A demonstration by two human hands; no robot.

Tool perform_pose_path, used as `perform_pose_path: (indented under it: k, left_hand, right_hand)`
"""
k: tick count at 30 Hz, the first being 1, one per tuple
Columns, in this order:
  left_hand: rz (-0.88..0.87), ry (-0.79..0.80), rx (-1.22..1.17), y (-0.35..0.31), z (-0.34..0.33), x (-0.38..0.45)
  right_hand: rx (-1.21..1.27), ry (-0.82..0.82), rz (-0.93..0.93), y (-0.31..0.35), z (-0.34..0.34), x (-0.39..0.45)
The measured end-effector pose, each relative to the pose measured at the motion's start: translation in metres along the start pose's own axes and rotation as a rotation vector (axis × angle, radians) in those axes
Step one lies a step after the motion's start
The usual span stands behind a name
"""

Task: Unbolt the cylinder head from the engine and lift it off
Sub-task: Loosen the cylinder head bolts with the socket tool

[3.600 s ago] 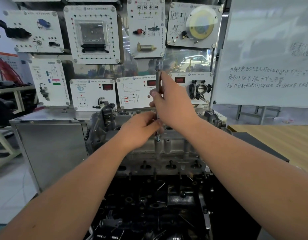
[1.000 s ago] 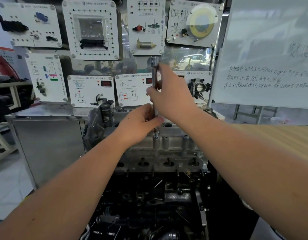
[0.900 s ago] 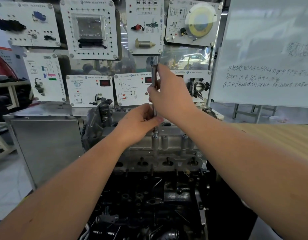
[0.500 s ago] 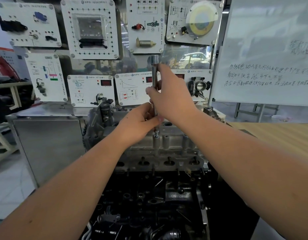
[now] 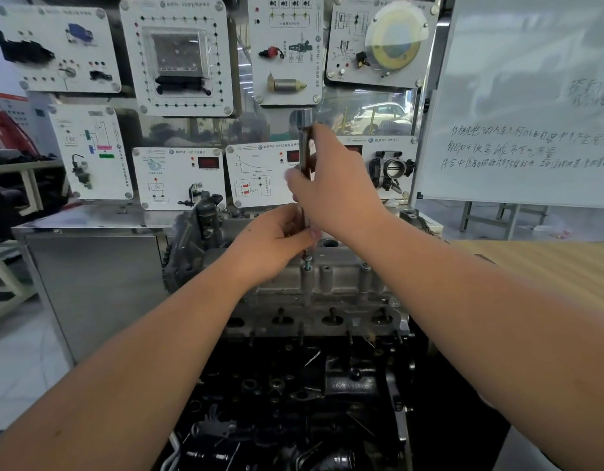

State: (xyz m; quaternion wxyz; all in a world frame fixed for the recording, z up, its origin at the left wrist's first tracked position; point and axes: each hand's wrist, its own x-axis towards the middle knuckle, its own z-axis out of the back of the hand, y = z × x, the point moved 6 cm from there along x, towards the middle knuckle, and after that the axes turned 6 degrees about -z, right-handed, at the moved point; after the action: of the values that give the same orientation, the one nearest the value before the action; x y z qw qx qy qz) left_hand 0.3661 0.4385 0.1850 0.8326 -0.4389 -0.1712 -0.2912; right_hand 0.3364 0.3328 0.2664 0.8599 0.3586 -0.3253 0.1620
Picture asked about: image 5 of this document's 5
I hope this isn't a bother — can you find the person's right hand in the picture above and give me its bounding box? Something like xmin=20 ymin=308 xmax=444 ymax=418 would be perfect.
xmin=285 ymin=123 xmax=392 ymax=242

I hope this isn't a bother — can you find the person's left hand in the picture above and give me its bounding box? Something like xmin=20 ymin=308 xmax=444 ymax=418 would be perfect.
xmin=226 ymin=203 xmax=322 ymax=291

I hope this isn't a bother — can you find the long metal socket wrench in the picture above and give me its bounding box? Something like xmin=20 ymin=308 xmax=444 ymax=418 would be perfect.
xmin=291 ymin=108 xmax=315 ymax=258

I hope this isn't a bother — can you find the person's left forearm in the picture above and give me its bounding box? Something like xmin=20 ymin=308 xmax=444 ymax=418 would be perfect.
xmin=0 ymin=255 xmax=258 ymax=471

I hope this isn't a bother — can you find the person's right forearm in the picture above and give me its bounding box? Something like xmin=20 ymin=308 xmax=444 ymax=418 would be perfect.
xmin=339 ymin=206 xmax=604 ymax=471

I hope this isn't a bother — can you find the white panel with graph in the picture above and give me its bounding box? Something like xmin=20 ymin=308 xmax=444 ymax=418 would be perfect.
xmin=226 ymin=142 xmax=303 ymax=209

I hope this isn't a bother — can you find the grey engine cylinder head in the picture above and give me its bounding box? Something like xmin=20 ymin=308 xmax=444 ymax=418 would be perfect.
xmin=219 ymin=211 xmax=420 ymax=339

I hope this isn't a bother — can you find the white panel with throttle body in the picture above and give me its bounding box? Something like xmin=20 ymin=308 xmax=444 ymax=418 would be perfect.
xmin=339 ymin=135 xmax=419 ymax=201

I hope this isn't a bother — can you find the dark grey intake manifold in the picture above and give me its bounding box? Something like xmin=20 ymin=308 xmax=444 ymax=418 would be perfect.
xmin=162 ymin=200 xmax=244 ymax=295

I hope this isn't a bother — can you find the white panel with red display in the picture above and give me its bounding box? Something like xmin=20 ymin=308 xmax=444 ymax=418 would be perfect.
xmin=132 ymin=146 xmax=227 ymax=211

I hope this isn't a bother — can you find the white panel with injector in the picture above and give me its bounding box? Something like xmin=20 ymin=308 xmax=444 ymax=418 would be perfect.
xmin=246 ymin=0 xmax=325 ymax=106

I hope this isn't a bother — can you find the white panel with round disc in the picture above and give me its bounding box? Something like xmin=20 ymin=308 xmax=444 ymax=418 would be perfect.
xmin=325 ymin=0 xmax=441 ymax=89

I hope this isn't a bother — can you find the black engine block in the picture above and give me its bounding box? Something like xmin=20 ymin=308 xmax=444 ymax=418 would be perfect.
xmin=167 ymin=319 xmax=509 ymax=471

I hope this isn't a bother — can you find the white panel with control unit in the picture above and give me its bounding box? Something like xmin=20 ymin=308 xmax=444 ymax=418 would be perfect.
xmin=119 ymin=0 xmax=235 ymax=118

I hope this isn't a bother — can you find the white panel with coloured diagram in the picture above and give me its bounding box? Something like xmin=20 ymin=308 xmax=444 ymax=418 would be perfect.
xmin=47 ymin=104 xmax=134 ymax=201

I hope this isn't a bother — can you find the stainless steel cabinet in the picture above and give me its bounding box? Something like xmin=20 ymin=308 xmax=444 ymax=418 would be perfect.
xmin=12 ymin=203 xmax=185 ymax=366

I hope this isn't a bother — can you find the whiteboard with handwriting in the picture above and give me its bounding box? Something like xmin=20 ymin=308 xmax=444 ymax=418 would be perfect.
xmin=416 ymin=0 xmax=604 ymax=210

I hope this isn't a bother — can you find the wooden workbench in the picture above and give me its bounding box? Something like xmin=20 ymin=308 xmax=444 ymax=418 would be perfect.
xmin=446 ymin=239 xmax=604 ymax=329

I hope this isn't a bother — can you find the white panel with switches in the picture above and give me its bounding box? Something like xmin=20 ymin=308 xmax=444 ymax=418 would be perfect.
xmin=0 ymin=4 xmax=122 ymax=94

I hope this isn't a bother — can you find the beige metal frame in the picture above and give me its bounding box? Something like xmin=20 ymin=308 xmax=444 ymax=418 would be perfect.
xmin=0 ymin=159 xmax=67 ymax=334

